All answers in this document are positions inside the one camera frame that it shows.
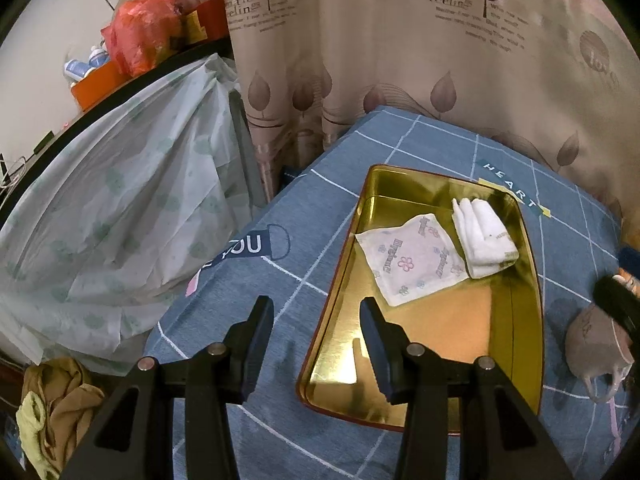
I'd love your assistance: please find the orange box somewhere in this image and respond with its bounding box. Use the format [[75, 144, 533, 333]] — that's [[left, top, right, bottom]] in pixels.
[[71, 57, 126, 111]]

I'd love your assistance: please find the white cable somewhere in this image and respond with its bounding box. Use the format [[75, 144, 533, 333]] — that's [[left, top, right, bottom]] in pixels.
[[0, 155, 27, 196]]

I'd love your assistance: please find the gold metal tin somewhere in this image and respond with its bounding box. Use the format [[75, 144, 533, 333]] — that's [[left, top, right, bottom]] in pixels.
[[295, 164, 546, 436]]

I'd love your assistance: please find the white green patterned plastic sheet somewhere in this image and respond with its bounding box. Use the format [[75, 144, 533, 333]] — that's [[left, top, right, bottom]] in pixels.
[[0, 54, 266, 376]]

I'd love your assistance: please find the yellow green cloth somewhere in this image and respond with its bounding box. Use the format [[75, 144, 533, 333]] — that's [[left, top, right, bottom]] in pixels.
[[16, 392, 51, 461]]

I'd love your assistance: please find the grey face mask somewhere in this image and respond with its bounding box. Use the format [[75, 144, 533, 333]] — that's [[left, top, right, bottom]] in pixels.
[[565, 304, 636, 403]]

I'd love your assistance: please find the red plastic bag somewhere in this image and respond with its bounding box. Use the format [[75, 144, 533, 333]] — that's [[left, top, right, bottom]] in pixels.
[[101, 0, 188, 78]]

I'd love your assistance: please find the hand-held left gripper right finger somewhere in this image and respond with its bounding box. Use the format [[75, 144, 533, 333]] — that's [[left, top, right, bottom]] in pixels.
[[360, 297, 573, 480]]

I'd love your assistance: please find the floral print handkerchief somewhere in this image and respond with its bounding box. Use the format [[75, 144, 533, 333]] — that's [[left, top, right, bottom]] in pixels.
[[355, 213, 471, 307]]

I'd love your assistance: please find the beige leaf print curtain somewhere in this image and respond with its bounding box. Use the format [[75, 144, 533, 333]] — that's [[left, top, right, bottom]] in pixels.
[[120, 0, 640, 241]]

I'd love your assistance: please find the brown crumpled cloth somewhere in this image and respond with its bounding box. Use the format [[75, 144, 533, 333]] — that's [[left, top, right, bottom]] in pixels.
[[22, 357, 108, 480]]

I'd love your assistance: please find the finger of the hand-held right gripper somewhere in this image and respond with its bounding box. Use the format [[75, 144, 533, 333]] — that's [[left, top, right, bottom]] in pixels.
[[592, 275, 640, 341]]

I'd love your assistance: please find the blue checkered bedsheet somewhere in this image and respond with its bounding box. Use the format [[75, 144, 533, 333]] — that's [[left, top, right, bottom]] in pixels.
[[142, 105, 640, 480]]

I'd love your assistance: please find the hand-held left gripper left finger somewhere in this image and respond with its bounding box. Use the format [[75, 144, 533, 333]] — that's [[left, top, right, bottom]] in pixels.
[[60, 296, 275, 480]]

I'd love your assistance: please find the red cardboard box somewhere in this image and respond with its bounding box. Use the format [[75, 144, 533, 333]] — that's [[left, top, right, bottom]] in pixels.
[[185, 0, 231, 46]]

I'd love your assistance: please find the white towel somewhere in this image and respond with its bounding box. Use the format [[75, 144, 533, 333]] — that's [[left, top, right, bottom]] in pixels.
[[451, 197, 520, 279]]

